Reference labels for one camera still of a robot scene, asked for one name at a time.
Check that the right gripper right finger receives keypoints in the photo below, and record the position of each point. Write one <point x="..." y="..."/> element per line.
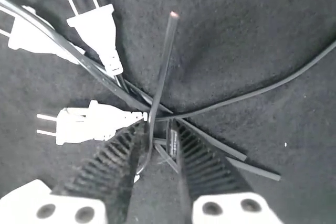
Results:
<point x="204" y="171"/>

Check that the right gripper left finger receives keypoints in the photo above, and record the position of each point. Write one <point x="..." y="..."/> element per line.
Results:
<point x="105" y="171"/>

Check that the white two-prong plug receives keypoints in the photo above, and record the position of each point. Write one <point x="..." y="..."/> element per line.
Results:
<point x="86" y="124"/>
<point x="31" y="40"/>
<point x="97" y="30"/>

